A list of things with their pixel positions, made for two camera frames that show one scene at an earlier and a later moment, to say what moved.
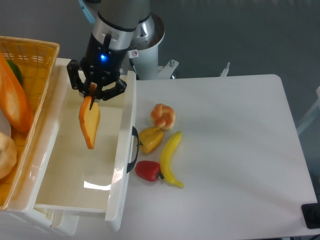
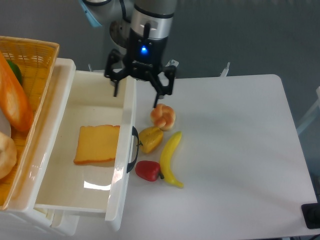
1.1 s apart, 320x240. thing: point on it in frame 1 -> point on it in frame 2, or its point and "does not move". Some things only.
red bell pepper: (148, 170) does not move
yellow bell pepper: (151, 138) does not move
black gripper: (101, 64) -> (144, 54)
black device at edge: (311, 213) does not move
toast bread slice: (89, 117) -> (96, 143)
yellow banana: (165, 160) does not move
